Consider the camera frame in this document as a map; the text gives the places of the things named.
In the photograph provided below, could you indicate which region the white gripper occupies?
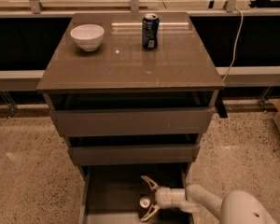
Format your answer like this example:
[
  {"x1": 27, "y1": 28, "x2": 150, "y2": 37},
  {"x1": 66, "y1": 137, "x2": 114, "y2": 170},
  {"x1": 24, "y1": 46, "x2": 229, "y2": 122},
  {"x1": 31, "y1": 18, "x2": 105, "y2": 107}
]
[{"x1": 141, "y1": 175, "x2": 173, "y2": 222}]

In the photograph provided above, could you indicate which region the orange soda can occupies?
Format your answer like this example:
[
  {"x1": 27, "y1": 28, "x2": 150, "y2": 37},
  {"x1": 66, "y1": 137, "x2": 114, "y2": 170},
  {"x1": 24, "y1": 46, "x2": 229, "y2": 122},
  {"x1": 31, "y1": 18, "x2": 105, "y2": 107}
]
[{"x1": 139, "y1": 196, "x2": 151, "y2": 209}]

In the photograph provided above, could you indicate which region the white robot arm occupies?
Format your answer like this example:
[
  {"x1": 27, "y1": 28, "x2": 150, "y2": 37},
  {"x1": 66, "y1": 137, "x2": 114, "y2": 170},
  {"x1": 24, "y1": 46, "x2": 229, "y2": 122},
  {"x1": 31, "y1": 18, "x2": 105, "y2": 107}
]
[{"x1": 141, "y1": 175, "x2": 277, "y2": 224}]

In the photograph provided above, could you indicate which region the open bottom drawer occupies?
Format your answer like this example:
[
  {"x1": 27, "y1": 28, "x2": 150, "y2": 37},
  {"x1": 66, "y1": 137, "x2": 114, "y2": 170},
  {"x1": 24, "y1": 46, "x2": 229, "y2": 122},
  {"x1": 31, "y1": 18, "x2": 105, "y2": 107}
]
[{"x1": 78, "y1": 163, "x2": 193, "y2": 224}]

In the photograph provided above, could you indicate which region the middle drawer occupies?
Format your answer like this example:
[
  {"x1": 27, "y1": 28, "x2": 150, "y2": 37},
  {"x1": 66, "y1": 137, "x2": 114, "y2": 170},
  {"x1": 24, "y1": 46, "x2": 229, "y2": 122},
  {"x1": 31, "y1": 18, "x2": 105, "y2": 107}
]
[{"x1": 68, "y1": 145, "x2": 200, "y2": 166}]

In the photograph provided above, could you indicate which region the top drawer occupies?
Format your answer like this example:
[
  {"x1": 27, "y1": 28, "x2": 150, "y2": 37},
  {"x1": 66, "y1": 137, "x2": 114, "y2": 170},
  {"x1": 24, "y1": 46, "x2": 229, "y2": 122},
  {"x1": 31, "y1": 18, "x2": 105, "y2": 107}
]
[{"x1": 50, "y1": 108, "x2": 214, "y2": 137}]

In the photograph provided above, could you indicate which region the brown drawer cabinet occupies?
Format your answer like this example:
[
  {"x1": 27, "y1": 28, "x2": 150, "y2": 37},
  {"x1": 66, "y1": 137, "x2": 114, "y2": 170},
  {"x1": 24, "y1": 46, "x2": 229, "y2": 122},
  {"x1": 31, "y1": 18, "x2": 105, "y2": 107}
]
[{"x1": 35, "y1": 11, "x2": 226, "y2": 224}]

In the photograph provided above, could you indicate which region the dark blue soda can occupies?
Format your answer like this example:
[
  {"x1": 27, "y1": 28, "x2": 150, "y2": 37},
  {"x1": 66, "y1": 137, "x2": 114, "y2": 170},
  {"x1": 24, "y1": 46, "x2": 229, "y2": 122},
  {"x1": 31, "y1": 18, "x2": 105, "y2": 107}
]
[{"x1": 142, "y1": 13, "x2": 160, "y2": 49}]

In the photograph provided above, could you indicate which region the white ceramic bowl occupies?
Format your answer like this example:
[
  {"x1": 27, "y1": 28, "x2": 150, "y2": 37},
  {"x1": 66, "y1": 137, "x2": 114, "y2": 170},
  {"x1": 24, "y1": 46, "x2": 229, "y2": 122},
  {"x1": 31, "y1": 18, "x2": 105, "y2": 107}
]
[{"x1": 70, "y1": 24, "x2": 105, "y2": 51}]

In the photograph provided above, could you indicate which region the white power cable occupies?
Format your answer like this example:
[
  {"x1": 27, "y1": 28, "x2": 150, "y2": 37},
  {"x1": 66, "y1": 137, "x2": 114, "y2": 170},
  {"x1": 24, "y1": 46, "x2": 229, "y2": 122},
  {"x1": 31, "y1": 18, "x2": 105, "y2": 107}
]
[{"x1": 221, "y1": 7, "x2": 244, "y2": 82}]

